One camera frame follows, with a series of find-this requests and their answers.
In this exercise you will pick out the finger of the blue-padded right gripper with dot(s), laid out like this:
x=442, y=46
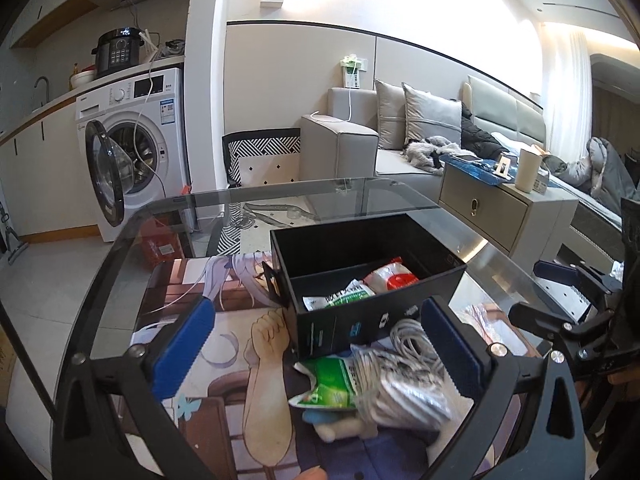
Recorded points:
x=562, y=334
x=590, y=282

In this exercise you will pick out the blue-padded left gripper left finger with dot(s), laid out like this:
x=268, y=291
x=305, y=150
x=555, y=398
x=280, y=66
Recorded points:
x=88, y=441

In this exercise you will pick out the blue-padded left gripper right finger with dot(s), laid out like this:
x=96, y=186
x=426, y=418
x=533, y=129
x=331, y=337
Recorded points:
x=547, y=439

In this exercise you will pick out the red balloon glue packet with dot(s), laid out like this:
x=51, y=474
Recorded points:
x=392, y=276

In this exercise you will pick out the white plush toy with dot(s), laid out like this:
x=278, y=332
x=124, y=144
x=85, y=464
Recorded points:
x=332, y=426

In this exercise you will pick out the black cardboard box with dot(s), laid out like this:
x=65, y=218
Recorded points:
x=318, y=260

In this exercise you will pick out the green medicine sachet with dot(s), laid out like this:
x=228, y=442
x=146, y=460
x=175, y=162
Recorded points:
x=354, y=291

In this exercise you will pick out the person's right hand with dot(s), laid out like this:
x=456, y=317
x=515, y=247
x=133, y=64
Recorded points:
x=630, y=375

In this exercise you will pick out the person's left hand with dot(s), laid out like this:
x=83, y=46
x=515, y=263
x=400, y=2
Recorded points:
x=314, y=473

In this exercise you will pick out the grey drawer cabinet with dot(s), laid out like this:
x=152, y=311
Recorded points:
x=527, y=227

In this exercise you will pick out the grey puffer coat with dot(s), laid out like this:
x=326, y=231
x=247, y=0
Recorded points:
x=601, y=174

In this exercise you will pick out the white paper cup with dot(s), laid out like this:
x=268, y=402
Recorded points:
x=528, y=165

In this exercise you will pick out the blue folder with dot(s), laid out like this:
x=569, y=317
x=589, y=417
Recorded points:
x=487, y=171

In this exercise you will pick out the anime print desk mat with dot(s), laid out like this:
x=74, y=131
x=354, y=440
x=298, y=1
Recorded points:
x=233, y=406

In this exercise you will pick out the black jacket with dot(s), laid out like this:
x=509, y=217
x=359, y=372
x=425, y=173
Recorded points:
x=474, y=139

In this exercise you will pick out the grey crumpled clothing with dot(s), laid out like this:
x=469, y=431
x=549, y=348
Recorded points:
x=428, y=154

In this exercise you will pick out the grey cushion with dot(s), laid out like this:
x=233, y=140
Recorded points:
x=428, y=115

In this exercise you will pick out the beige cushion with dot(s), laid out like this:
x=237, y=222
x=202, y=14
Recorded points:
x=391, y=116

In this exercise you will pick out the grey sofa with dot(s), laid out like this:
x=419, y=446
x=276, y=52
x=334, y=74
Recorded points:
x=336, y=148

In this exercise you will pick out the white washing machine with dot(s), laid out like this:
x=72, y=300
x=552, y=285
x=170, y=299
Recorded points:
x=133, y=145

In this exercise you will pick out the black patterned chair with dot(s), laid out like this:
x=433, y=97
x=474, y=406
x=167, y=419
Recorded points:
x=261, y=157

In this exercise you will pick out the black pressure cooker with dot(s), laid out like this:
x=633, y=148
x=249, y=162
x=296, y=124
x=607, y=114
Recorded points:
x=117, y=50

